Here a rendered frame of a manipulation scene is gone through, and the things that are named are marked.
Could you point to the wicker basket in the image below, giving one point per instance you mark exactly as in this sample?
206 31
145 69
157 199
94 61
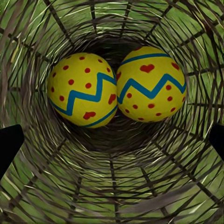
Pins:
165 132

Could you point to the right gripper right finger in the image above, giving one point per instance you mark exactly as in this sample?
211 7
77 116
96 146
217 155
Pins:
217 139

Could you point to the easter egg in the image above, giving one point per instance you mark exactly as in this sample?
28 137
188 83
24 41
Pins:
151 85
83 89

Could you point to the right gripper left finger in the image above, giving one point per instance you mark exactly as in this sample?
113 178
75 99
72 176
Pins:
11 140

